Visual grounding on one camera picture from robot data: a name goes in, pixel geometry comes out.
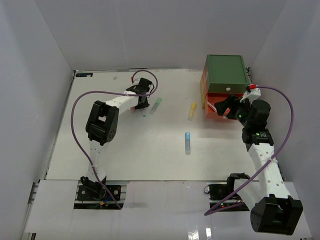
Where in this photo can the green drawer box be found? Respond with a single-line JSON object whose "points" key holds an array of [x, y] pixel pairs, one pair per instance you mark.
{"points": [[225, 74]]}

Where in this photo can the green cap highlighter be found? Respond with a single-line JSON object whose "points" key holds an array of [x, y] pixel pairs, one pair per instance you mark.
{"points": [[156, 105]]}

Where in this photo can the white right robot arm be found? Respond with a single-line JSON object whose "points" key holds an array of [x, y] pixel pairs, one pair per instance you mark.
{"points": [[272, 208]]}

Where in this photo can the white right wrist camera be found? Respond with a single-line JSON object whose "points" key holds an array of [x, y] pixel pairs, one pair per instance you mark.
{"points": [[251, 94]]}

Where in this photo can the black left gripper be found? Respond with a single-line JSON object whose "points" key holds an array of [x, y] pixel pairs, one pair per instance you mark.
{"points": [[145, 105]]}

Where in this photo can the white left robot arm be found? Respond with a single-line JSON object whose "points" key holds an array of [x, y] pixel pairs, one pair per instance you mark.
{"points": [[101, 128]]}

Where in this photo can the yellow cap highlighter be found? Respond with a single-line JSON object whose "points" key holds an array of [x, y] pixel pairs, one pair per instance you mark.
{"points": [[191, 111]]}

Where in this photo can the yellow drawer box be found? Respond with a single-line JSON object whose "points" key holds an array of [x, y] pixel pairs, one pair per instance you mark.
{"points": [[202, 91]]}

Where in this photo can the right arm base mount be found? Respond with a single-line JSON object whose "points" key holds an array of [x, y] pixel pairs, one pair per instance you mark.
{"points": [[217, 192]]}

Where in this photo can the blue label sticker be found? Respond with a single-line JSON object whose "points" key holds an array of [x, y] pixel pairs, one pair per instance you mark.
{"points": [[83, 75]]}

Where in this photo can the orange drawer box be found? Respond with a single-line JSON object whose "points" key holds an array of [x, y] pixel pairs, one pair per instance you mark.
{"points": [[211, 98]]}

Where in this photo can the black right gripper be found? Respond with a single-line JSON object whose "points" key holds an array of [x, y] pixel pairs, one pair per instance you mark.
{"points": [[232, 102]]}

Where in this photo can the blue cap highlighter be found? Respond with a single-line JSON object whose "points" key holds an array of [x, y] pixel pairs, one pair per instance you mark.
{"points": [[187, 138]]}

